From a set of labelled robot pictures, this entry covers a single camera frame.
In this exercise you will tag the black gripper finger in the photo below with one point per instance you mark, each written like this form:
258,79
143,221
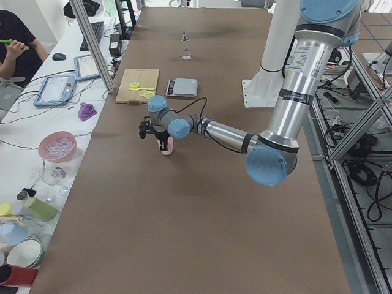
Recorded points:
163,145

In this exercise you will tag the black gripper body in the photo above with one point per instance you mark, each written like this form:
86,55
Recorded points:
161,135

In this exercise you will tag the pink plastic cup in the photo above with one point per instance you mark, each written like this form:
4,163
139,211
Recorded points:
168,149

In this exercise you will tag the glass sauce bottle metal cap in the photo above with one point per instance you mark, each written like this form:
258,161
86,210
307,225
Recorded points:
185,49

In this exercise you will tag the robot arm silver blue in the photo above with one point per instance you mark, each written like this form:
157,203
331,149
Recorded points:
271,155

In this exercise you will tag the silver digital kitchen scale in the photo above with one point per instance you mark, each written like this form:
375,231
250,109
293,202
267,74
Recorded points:
182,87

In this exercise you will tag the green plastic cup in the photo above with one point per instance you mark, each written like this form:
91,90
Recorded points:
41,210

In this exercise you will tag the light blue cup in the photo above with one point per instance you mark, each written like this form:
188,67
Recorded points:
13,233

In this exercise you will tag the red cup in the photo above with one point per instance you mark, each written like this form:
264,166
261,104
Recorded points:
12,275

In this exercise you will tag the yellow plastic knife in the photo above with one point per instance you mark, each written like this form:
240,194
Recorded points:
140,89

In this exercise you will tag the lemon slice toy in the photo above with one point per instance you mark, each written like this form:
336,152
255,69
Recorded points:
134,85

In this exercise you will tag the bamboo cutting board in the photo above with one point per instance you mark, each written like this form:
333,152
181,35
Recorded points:
145,77

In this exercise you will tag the black power adapter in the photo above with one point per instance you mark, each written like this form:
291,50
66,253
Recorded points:
115,45

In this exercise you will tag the blue teach pendant far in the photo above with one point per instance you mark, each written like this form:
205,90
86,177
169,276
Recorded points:
85,68

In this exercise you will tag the blue teach pendant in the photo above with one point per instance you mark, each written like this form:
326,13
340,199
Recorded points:
55,90
85,68

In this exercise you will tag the pink bowl with ice cubes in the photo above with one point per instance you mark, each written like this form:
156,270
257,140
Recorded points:
58,147

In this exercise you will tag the blue teach pendant near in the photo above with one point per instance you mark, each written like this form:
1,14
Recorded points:
55,90

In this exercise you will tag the black computer mouse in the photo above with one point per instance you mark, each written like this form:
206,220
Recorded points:
59,57

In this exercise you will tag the person in black shirt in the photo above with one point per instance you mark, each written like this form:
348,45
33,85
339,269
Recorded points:
24,55

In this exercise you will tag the white green bowl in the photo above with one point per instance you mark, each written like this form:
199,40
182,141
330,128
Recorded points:
28,253

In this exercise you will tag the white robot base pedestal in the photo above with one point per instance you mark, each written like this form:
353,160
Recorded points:
262,91

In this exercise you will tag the aluminium frame post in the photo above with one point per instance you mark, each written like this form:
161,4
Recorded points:
89,35

